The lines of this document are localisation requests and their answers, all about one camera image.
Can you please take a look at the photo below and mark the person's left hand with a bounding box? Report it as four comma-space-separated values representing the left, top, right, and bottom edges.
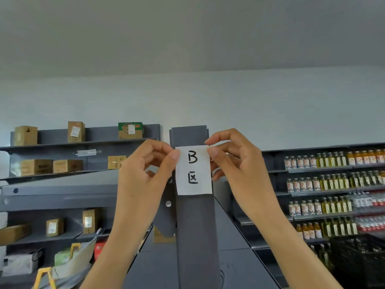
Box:
115, 139, 180, 227

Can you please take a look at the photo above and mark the person's right hand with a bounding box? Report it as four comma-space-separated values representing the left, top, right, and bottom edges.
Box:
204, 128, 282, 222

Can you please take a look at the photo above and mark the white handwritten paper label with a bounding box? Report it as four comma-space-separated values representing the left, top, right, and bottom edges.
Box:
175, 145, 213, 196

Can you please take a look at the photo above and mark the person's right forearm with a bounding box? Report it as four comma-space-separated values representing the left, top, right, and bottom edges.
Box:
249, 208, 344, 289

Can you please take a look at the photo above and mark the person's left forearm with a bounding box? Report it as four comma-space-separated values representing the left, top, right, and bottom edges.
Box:
79, 218, 154, 289

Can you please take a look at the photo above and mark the small taped cardboard box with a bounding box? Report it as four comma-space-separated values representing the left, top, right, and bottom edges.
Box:
107, 155, 127, 170

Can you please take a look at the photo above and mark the green printed cardboard box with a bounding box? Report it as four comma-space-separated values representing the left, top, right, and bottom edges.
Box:
118, 122, 144, 140

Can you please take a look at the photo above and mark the gray shelving unit with bottles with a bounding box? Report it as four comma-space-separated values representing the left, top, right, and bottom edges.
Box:
230, 142, 385, 289

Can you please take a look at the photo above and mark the cardboard scrap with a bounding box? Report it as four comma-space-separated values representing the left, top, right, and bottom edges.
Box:
153, 226, 176, 244

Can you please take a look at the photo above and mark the upright labelled cardboard box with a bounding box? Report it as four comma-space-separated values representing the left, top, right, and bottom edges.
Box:
82, 208, 101, 234

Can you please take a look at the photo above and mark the tall labelled cardboard box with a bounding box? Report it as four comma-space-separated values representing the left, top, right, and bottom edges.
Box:
67, 121, 86, 144

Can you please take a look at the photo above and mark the row of mixed glass bottles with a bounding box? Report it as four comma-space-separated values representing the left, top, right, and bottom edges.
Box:
288, 195, 353, 217
286, 170, 385, 193
284, 149, 385, 170
296, 217, 359, 240

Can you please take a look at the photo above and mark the red package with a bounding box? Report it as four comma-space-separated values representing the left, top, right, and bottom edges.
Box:
94, 241, 106, 261

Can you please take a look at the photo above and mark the gray metal rack top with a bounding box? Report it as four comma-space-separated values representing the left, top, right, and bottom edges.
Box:
0, 169, 284, 289

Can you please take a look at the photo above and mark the gray shelving unit with boxes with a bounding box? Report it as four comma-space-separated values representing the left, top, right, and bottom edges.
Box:
0, 124, 161, 289

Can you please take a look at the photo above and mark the small labelled cardboard box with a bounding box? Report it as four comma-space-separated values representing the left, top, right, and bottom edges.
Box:
46, 218, 65, 238

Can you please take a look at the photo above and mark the large gray woven bag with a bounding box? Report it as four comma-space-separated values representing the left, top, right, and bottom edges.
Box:
51, 237, 97, 280

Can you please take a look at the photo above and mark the large flat cardboard box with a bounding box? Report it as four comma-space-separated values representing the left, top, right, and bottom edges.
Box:
20, 159, 54, 177

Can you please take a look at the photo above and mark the green glass bottle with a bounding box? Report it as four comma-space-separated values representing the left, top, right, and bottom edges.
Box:
318, 244, 330, 268

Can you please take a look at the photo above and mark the plain cardboard box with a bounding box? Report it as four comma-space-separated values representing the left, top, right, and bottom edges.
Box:
14, 126, 39, 147

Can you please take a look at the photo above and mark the row of red-capped water bottles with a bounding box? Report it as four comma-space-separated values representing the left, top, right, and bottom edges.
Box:
355, 215, 385, 233
351, 191, 385, 208

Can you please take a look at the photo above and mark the black plastic crate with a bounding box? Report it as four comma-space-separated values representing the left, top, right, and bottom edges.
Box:
329, 233, 385, 288

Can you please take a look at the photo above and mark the long low cardboard box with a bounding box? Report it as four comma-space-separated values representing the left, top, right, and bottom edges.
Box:
0, 223, 32, 246

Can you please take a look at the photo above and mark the white plastic bag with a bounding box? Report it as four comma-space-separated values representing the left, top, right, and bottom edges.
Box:
1, 251, 43, 277

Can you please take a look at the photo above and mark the gray metal shelf post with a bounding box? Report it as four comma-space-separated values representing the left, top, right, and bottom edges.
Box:
169, 125, 222, 289

